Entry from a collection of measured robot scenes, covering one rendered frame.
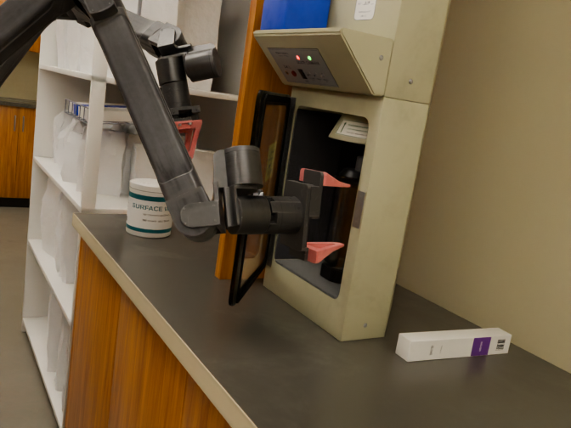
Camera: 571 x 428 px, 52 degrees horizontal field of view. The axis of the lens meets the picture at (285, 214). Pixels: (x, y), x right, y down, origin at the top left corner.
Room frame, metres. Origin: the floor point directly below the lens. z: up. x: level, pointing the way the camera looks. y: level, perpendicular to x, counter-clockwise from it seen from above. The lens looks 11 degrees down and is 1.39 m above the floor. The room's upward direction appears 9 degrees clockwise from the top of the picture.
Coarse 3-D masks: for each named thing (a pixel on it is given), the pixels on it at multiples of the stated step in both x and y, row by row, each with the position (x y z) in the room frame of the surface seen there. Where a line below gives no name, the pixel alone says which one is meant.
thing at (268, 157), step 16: (256, 112) 1.03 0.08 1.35; (272, 112) 1.15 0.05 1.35; (256, 128) 1.03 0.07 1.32; (272, 128) 1.18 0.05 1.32; (272, 144) 1.20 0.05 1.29; (272, 160) 1.23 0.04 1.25; (272, 176) 1.25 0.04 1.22; (272, 192) 1.28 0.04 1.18; (240, 240) 1.03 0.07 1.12; (256, 240) 1.18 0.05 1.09; (256, 256) 1.20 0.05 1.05
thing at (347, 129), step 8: (344, 120) 1.21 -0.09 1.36; (352, 120) 1.20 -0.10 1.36; (360, 120) 1.19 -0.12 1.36; (336, 128) 1.22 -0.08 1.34; (344, 128) 1.20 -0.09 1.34; (352, 128) 1.19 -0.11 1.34; (360, 128) 1.18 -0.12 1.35; (328, 136) 1.25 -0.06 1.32; (336, 136) 1.20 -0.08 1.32; (344, 136) 1.19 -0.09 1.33; (352, 136) 1.18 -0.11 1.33; (360, 136) 1.17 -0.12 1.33
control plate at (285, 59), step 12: (276, 48) 1.24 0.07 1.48; (288, 48) 1.20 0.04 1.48; (300, 48) 1.16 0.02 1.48; (312, 48) 1.13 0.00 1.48; (276, 60) 1.28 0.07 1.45; (288, 60) 1.23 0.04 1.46; (300, 60) 1.19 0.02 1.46; (312, 60) 1.15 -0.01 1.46; (324, 60) 1.12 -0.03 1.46; (288, 72) 1.27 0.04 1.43; (312, 72) 1.19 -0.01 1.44; (324, 72) 1.15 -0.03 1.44; (324, 84) 1.18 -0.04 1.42; (336, 84) 1.14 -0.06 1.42
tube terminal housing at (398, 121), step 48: (336, 0) 1.25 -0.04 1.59; (384, 0) 1.12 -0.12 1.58; (432, 0) 1.12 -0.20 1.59; (432, 48) 1.13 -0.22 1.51; (336, 96) 1.20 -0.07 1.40; (384, 96) 1.08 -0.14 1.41; (384, 144) 1.09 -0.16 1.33; (384, 192) 1.10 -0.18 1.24; (384, 240) 1.11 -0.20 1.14; (288, 288) 1.25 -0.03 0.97; (384, 288) 1.12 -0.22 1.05; (336, 336) 1.09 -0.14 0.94
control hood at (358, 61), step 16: (256, 32) 1.27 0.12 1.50; (272, 32) 1.22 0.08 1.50; (288, 32) 1.16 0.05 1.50; (304, 32) 1.11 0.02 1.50; (320, 32) 1.07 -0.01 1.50; (336, 32) 1.03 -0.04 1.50; (352, 32) 1.03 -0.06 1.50; (320, 48) 1.10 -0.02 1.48; (336, 48) 1.06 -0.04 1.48; (352, 48) 1.03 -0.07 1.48; (368, 48) 1.05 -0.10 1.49; (384, 48) 1.07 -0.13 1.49; (272, 64) 1.31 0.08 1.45; (336, 64) 1.09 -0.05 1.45; (352, 64) 1.05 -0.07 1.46; (368, 64) 1.05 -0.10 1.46; (384, 64) 1.07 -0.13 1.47; (336, 80) 1.13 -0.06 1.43; (352, 80) 1.09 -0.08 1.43; (368, 80) 1.06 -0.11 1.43; (384, 80) 1.08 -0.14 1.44
